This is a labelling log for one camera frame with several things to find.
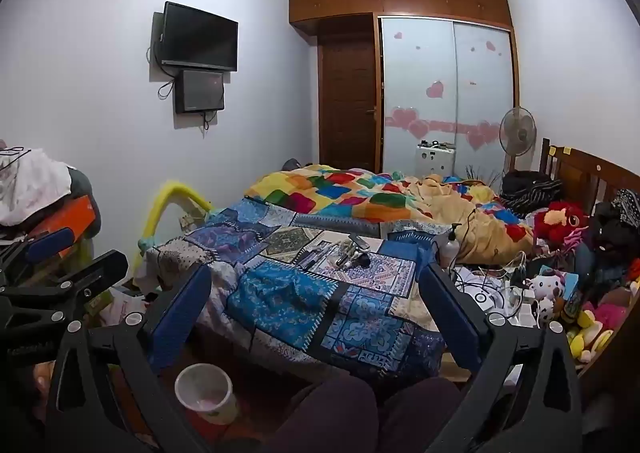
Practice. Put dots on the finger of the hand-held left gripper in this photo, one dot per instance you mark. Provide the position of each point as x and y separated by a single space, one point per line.
50 240
97 268

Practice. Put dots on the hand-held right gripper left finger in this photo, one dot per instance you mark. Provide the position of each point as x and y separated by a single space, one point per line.
180 318

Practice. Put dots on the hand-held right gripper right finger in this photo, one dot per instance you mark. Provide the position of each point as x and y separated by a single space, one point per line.
450 318

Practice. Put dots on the white plastic bin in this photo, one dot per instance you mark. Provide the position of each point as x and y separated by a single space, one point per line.
200 403

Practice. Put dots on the orange cardboard box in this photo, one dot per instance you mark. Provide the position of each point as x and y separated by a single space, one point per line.
65 218

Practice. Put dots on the white round device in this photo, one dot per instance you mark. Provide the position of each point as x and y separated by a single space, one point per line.
480 293

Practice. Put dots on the white plastic bag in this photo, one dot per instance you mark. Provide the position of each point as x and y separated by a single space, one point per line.
122 305

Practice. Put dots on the teal cloth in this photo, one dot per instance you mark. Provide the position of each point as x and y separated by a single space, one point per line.
145 245

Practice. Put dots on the white cloth pile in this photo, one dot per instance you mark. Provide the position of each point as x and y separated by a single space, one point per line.
35 183

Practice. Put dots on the dark grey cushion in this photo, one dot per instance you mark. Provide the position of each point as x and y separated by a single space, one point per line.
82 185

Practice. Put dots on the white pump bottle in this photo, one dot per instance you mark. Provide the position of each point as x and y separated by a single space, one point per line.
450 250

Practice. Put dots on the white cat plush toy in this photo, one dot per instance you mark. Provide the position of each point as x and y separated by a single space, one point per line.
545 285

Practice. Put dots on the yellow foam tube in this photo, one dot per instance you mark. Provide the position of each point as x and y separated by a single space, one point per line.
167 195

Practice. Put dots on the blue patterned bedspread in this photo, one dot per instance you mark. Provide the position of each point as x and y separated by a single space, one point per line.
280 293

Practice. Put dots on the yellow plush toy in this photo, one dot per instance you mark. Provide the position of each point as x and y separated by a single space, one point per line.
585 328

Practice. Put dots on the red plush toy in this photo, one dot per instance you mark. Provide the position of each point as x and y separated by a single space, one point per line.
557 223

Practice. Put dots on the black striped clothing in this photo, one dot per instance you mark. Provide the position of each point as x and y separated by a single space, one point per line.
530 190

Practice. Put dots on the person's dark trouser legs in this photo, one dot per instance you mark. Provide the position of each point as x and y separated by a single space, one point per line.
325 413

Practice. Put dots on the small white appliance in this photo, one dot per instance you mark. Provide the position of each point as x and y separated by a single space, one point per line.
435 160

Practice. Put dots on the colourful patchwork blanket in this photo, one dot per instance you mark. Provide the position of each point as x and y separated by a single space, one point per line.
340 193

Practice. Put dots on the dark clothes pile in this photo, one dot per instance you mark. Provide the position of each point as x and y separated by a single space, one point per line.
610 238

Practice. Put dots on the standing electric fan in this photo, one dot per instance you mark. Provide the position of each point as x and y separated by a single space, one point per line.
517 130

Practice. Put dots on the brown wooden door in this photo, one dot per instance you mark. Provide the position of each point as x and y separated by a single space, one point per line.
345 98

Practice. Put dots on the wooden wardrobe with frosted doors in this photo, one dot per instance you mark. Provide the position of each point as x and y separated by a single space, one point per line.
420 58

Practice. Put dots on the small black wall monitor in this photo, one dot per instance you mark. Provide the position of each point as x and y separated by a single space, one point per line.
200 90

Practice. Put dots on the black wall television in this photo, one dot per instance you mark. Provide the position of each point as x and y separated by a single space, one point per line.
197 35

